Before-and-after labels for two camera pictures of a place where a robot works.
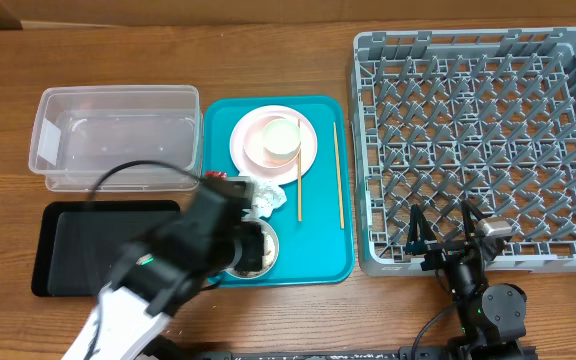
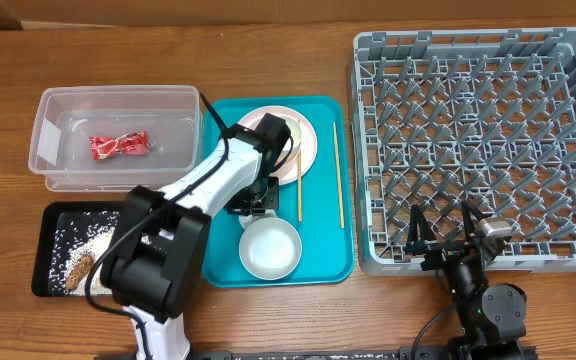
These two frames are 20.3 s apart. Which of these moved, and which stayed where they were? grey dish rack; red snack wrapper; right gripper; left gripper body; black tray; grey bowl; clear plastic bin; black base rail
Moved: red snack wrapper; left gripper body; grey bowl
Stayed: black base rail; clear plastic bin; right gripper; black tray; grey dish rack
